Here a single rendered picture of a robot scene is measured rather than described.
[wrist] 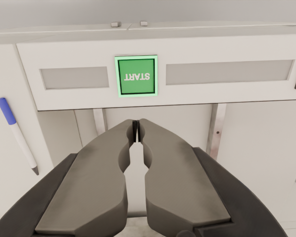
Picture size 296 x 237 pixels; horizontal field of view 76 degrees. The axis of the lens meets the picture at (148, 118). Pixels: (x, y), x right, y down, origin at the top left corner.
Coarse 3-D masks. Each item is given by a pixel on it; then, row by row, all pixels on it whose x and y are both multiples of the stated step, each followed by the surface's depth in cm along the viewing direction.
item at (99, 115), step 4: (96, 112) 41; (100, 112) 41; (104, 112) 43; (96, 116) 41; (100, 116) 41; (104, 116) 43; (96, 120) 42; (100, 120) 42; (104, 120) 42; (96, 124) 42; (100, 124) 42; (104, 124) 42; (96, 128) 42; (100, 128) 42; (104, 128) 43; (100, 132) 43
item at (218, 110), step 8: (216, 104) 42; (224, 104) 41; (216, 112) 42; (224, 112) 42; (216, 120) 43; (216, 128) 44; (208, 136) 48; (216, 136) 45; (208, 144) 48; (216, 144) 46; (208, 152) 49; (216, 152) 47; (216, 160) 49
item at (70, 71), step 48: (48, 48) 24; (96, 48) 24; (144, 48) 25; (192, 48) 25; (240, 48) 25; (288, 48) 26; (48, 96) 27; (96, 96) 27; (144, 96) 28; (192, 96) 28; (240, 96) 29; (288, 96) 29
